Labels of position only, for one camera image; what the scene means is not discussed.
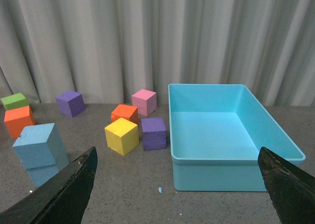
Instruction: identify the pink foam cube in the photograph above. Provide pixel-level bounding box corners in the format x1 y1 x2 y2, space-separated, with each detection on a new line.
131 89 157 117

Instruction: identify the orange foam cube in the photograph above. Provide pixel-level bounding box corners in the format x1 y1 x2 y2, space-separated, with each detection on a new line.
111 104 139 124
4 106 36 139

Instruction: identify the green foam cube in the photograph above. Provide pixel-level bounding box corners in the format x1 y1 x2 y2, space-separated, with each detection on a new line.
0 93 29 110

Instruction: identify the grey pleated curtain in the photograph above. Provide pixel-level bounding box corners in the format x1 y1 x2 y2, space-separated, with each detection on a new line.
0 0 315 106

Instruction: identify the yellow foam cube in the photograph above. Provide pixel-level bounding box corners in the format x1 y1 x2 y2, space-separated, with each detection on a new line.
104 118 139 156

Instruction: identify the orange foam cube left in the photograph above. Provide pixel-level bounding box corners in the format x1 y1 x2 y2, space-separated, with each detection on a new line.
4 106 36 139

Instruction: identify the light blue foam cube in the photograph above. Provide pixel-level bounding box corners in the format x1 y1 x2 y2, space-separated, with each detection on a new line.
27 148 69 188
13 123 69 170

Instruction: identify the cyan plastic bin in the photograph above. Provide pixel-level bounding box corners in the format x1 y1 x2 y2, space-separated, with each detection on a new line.
168 84 306 192

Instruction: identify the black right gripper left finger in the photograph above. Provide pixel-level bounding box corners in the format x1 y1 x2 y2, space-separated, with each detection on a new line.
0 147 97 224

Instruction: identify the purple foam cube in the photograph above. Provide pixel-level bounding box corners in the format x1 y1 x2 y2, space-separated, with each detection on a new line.
141 118 167 151
55 91 86 117

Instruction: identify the orange foam cube right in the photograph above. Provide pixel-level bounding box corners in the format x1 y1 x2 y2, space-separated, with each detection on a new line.
111 104 139 124

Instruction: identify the purple foam cube rear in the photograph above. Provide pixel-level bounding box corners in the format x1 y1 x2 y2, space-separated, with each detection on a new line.
55 91 86 117

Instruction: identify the purple foam cube right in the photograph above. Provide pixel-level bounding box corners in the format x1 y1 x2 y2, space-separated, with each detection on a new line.
141 118 167 151

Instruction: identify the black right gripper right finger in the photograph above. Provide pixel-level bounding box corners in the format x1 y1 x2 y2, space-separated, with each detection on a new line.
258 147 315 224

